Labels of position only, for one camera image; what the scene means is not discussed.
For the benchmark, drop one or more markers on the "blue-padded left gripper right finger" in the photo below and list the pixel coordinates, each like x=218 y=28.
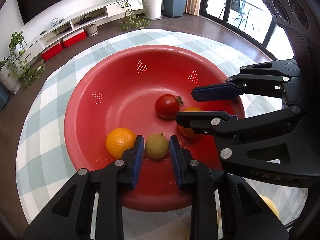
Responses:
x=217 y=195

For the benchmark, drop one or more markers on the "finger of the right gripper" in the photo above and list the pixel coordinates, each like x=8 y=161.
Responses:
x=264 y=79
x=283 y=125

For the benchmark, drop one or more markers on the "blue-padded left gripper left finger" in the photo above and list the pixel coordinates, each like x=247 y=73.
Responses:
x=68 y=215

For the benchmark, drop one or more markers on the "large yellow banana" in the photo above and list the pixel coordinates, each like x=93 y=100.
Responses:
x=271 y=205

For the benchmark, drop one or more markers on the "large front orange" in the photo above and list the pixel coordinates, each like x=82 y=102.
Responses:
x=119 y=140

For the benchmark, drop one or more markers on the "red tomato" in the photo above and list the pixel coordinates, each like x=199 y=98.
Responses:
x=168 y=105

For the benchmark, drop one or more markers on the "brown kiwi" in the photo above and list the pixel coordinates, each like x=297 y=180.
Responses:
x=156 y=146

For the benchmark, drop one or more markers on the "green white checkered tablecloth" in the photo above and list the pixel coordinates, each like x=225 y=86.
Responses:
x=43 y=165

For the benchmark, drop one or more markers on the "balcony chair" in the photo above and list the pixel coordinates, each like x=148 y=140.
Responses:
x=238 y=6

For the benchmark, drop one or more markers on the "red plastic colander bowl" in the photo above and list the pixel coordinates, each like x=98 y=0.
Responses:
x=120 y=92

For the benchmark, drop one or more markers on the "trailing plant right of console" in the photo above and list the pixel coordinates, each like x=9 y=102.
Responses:
x=131 y=20

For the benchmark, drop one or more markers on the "trailing pothos plant on console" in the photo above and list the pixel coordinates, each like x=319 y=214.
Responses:
x=18 y=64

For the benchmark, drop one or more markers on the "left red storage box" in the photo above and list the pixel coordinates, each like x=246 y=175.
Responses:
x=52 y=51

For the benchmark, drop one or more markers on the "red storage box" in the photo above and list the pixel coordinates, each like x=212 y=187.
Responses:
x=52 y=51
x=73 y=38

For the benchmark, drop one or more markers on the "plant in white ribbed pot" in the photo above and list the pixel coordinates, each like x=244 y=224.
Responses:
x=9 y=75

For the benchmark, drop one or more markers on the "right red storage box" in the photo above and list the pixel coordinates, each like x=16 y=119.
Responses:
x=73 y=38

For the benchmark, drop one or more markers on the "small grey pot on floor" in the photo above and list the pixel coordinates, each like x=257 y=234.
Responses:
x=91 y=29

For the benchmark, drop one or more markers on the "white tv console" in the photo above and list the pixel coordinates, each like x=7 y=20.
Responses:
x=98 y=14

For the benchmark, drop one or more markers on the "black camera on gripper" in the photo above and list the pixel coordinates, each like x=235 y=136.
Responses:
x=300 y=21

